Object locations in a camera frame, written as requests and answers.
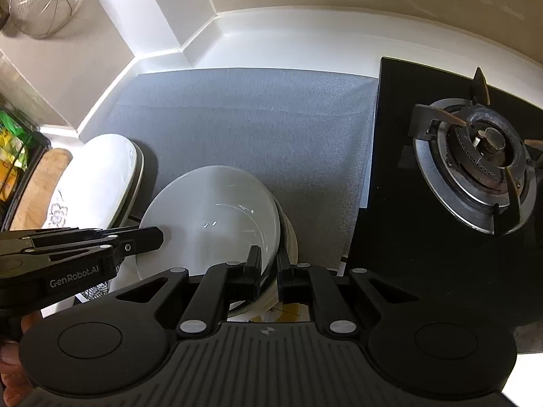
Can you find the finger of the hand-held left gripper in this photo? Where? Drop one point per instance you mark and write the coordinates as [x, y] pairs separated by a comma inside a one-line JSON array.
[[123, 248], [144, 237]]

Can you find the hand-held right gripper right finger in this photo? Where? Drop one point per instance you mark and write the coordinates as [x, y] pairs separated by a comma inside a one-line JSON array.
[[283, 275]]

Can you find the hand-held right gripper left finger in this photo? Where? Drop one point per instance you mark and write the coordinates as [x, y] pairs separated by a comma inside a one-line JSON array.
[[254, 271]]

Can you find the blue patterned white bowl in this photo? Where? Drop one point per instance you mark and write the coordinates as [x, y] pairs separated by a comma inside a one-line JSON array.
[[203, 203]]

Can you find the person's left hand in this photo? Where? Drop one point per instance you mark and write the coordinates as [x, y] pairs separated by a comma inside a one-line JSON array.
[[12, 364]]

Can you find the wooden cutting board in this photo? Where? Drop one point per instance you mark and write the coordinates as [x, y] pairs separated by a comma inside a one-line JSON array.
[[42, 178]]

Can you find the black glass gas stove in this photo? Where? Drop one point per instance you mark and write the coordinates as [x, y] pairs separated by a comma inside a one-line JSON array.
[[394, 220]]

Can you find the yellow packet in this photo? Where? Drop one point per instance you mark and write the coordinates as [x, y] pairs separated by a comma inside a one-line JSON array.
[[12, 169]]

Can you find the black basket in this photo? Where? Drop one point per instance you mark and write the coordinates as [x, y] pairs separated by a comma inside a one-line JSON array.
[[36, 152]]

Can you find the grey fabric mat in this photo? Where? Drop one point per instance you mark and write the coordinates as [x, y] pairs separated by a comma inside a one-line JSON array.
[[254, 127]]

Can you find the green packet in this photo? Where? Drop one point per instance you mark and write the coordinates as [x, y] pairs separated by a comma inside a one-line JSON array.
[[9, 125]]

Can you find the gas burner with pan support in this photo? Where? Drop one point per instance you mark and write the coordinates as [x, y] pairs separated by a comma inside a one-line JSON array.
[[488, 135]]

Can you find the metal mesh strainer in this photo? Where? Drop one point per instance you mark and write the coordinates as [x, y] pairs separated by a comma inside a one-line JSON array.
[[44, 0]]

